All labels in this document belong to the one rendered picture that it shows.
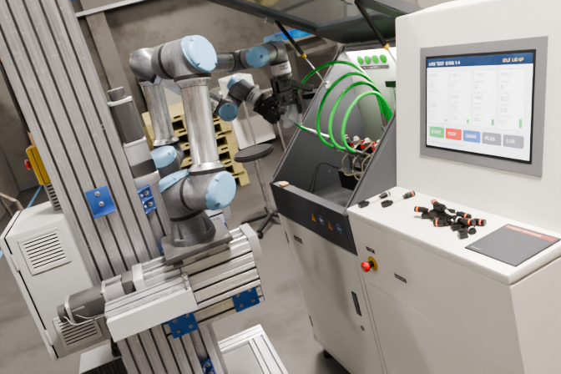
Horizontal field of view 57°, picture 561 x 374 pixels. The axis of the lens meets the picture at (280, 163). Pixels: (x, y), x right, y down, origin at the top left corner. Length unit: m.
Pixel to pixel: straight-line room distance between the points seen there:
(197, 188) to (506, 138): 0.89
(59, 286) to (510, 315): 1.38
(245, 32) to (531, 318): 9.19
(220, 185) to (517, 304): 0.86
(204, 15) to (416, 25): 8.43
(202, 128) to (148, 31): 8.36
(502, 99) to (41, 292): 1.55
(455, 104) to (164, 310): 1.07
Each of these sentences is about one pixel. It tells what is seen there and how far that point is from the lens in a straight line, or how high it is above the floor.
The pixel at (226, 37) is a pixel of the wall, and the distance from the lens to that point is 10.12.
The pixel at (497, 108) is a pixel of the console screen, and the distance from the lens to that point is 1.54.
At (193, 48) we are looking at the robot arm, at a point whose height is 1.64.
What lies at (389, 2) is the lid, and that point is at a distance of 1.86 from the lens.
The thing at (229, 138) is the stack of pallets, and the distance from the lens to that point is 5.77.
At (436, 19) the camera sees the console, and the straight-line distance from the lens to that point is 1.72.
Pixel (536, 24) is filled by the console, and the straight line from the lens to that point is 1.47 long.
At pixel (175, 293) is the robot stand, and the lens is 1.69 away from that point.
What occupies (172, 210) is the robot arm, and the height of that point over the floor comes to 1.16.
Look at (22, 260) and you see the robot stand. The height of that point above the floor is 1.14.
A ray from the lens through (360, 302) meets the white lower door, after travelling 2.07.
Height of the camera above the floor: 1.66
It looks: 15 degrees down
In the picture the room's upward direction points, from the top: 16 degrees counter-clockwise
